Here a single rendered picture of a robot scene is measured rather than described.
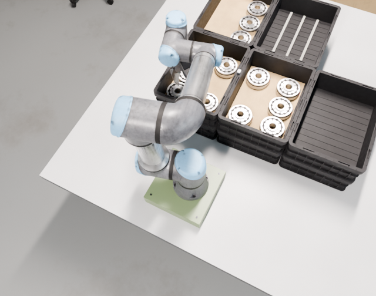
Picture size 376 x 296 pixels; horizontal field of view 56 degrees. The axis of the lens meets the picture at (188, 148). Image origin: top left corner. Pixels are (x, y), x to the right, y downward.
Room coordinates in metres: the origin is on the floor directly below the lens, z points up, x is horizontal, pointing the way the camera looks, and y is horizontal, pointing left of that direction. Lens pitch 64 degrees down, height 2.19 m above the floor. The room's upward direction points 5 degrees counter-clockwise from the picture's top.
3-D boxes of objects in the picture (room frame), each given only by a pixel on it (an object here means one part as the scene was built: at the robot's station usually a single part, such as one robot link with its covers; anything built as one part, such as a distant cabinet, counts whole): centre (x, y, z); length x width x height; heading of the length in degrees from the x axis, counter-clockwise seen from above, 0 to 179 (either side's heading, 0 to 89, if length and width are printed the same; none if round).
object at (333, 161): (0.69, -0.62, 0.92); 0.40 x 0.30 x 0.02; 150
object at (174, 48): (0.86, 0.01, 1.21); 0.11 x 0.11 x 0.08; 74
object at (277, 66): (0.84, -0.36, 0.87); 0.40 x 0.30 x 0.11; 150
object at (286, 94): (0.90, -0.47, 0.86); 0.10 x 0.10 x 0.01
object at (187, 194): (0.53, 0.00, 0.81); 0.15 x 0.15 x 0.10
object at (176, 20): (0.96, 0.00, 1.22); 0.09 x 0.08 x 0.11; 164
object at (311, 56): (1.18, -0.56, 0.87); 0.40 x 0.30 x 0.11; 150
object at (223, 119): (0.84, -0.36, 0.92); 0.40 x 0.30 x 0.02; 150
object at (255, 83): (0.97, -0.35, 0.86); 0.10 x 0.10 x 0.01
